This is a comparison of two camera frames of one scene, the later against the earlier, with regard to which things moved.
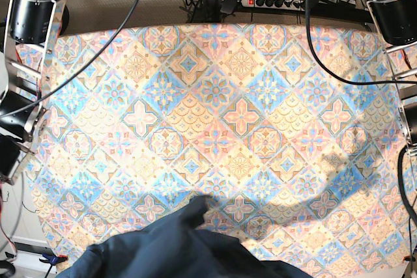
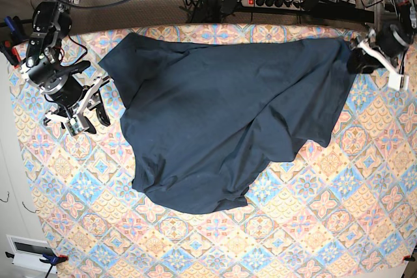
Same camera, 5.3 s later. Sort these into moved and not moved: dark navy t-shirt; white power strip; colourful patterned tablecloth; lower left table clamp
Moved: dark navy t-shirt
Not moved: white power strip; lower left table clamp; colourful patterned tablecloth
